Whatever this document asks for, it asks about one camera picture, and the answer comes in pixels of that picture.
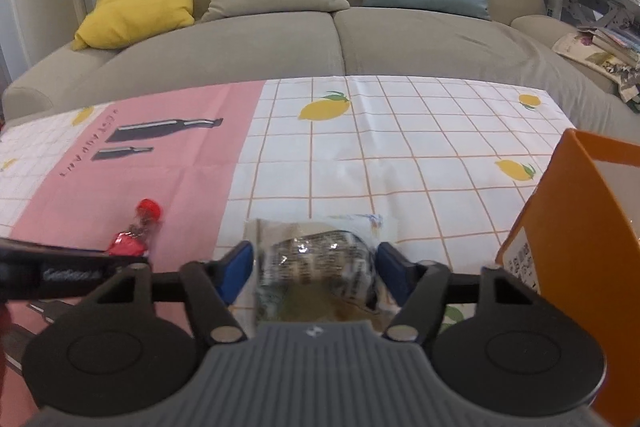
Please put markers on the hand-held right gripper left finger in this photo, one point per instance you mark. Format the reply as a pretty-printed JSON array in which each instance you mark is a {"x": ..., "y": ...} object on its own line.
[{"x": 235, "y": 269}]

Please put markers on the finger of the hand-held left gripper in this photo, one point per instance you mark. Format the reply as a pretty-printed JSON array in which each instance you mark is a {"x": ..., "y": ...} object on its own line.
[{"x": 60, "y": 251}]

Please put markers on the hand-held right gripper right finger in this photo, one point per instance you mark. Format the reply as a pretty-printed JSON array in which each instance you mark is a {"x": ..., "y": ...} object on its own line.
[{"x": 392, "y": 269}]

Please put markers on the red candy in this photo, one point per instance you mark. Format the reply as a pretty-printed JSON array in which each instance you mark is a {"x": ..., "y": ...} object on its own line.
[{"x": 145, "y": 214}]

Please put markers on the orange cardboard box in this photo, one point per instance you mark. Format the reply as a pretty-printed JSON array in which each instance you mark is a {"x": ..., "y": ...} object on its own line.
[{"x": 585, "y": 237}]

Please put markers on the lemon print tablecloth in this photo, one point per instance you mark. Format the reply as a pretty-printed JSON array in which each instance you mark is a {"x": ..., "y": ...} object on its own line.
[{"x": 390, "y": 147}]

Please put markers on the beige sofa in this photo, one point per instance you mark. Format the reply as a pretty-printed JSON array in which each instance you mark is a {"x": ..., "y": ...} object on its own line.
[{"x": 425, "y": 47}]

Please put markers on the yellow pillow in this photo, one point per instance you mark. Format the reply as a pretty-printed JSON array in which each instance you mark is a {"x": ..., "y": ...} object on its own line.
[{"x": 137, "y": 7}]

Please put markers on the pile of floral magazines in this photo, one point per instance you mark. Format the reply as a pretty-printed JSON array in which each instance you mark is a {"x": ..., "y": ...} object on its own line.
[{"x": 600, "y": 54}]

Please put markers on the white side table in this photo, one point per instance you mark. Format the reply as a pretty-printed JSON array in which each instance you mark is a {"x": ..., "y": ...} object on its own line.
[{"x": 575, "y": 2}]

